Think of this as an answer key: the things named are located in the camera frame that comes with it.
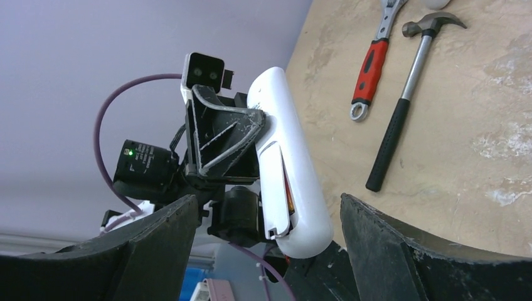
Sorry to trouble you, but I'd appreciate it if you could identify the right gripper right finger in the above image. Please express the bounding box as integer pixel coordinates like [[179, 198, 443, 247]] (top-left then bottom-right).
[[340, 193, 531, 300]]

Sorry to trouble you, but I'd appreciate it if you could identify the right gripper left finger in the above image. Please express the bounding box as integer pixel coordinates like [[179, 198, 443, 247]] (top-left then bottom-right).
[[1, 196, 198, 300]]

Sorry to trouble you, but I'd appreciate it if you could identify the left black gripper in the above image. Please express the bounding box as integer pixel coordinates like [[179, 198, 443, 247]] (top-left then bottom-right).
[[178, 85, 266, 245]]

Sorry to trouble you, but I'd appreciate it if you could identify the red battery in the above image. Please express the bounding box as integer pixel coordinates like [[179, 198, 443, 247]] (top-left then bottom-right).
[[284, 173, 295, 215]]

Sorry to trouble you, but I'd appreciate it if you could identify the white remote control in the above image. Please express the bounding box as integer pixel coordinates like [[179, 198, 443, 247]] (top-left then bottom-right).
[[247, 66, 334, 259]]

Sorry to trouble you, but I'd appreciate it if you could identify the red adjustable wrench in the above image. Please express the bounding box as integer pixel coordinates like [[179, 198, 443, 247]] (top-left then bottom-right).
[[349, 0, 407, 122]]

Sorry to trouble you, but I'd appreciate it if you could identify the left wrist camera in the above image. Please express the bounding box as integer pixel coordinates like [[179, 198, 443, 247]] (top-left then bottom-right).
[[180, 52, 234, 104]]

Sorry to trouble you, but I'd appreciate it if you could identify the black handled hammer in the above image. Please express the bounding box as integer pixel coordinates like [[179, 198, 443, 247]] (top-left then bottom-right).
[[365, 11, 467, 193]]

